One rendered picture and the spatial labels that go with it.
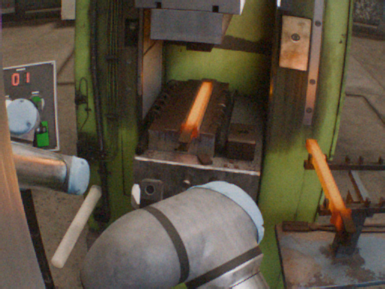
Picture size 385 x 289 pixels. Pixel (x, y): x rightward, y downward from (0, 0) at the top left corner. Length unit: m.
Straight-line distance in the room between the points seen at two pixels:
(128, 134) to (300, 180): 0.61
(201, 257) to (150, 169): 0.86
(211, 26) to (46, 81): 0.52
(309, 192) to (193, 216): 1.10
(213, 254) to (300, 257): 0.75
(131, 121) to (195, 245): 1.06
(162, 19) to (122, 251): 0.85
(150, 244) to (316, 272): 0.80
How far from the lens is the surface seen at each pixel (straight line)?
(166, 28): 1.30
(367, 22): 7.96
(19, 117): 0.94
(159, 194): 0.99
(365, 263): 1.36
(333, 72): 1.47
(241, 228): 0.62
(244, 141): 1.40
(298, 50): 1.41
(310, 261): 1.32
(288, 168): 1.60
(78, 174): 0.88
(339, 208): 1.06
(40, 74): 1.42
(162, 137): 1.43
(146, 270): 0.56
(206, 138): 1.40
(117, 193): 1.77
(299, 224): 1.42
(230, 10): 1.26
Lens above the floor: 1.64
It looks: 29 degrees down
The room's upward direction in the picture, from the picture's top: 3 degrees clockwise
